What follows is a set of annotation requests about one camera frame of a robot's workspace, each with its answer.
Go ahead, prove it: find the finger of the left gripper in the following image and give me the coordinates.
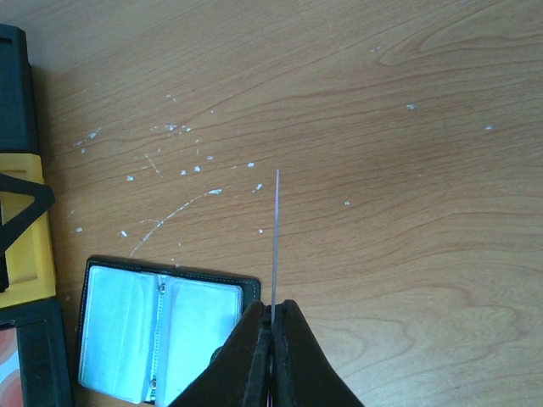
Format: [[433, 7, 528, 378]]
[[1, 174, 55, 293]]

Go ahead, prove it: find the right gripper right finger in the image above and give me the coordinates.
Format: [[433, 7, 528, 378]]
[[270, 299, 362, 406]]

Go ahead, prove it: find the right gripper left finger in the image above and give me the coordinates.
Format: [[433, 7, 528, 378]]
[[171, 301, 272, 406]]

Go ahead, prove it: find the yellow card bin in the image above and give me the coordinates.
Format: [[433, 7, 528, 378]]
[[1, 153, 56, 308]]

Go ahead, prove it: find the right black card bin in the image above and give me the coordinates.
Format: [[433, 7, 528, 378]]
[[1, 25, 40, 154]]

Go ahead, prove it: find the red white card stack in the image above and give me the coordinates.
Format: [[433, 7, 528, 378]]
[[0, 327, 24, 407]]

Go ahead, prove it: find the black card holder wallet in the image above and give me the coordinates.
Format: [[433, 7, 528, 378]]
[[77, 255, 260, 406]]

